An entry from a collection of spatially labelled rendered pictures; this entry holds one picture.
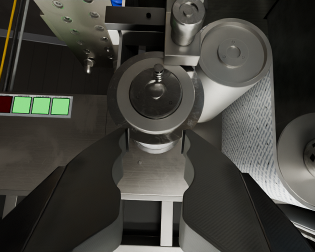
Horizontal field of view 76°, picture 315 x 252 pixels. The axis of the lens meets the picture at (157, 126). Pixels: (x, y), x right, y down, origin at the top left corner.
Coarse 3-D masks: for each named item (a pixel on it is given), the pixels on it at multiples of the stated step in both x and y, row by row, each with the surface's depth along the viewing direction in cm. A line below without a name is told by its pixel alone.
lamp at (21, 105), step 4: (16, 100) 63; (20, 100) 63; (24, 100) 63; (28, 100) 63; (16, 104) 63; (20, 104) 63; (24, 104) 63; (28, 104) 63; (16, 108) 63; (20, 108) 63; (24, 108) 63; (28, 108) 63; (20, 112) 62; (24, 112) 62
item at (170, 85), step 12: (144, 72) 29; (168, 72) 29; (132, 84) 29; (144, 84) 29; (156, 84) 29; (168, 84) 29; (180, 84) 29; (132, 96) 28; (144, 96) 28; (156, 96) 28; (168, 96) 28; (180, 96) 29; (144, 108) 28; (156, 108) 28; (168, 108) 28
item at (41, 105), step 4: (36, 100) 63; (40, 100) 63; (44, 100) 63; (48, 100) 63; (36, 104) 63; (40, 104) 63; (44, 104) 63; (48, 104) 63; (32, 108) 63; (36, 108) 63; (40, 108) 63; (44, 108) 63; (48, 108) 63; (32, 112) 62; (36, 112) 62; (40, 112) 62; (44, 112) 62
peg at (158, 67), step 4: (156, 64) 26; (160, 64) 26; (156, 68) 26; (160, 68) 26; (156, 72) 26; (160, 72) 26; (156, 76) 27; (160, 76) 27; (156, 80) 29; (160, 80) 29
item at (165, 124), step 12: (144, 60) 30; (156, 60) 30; (132, 72) 30; (180, 72) 30; (120, 84) 30; (192, 84) 30; (120, 96) 29; (192, 96) 29; (120, 108) 29; (132, 108) 29; (180, 108) 29; (132, 120) 29; (144, 120) 29; (156, 120) 29; (168, 120) 29; (180, 120) 29; (156, 132) 29
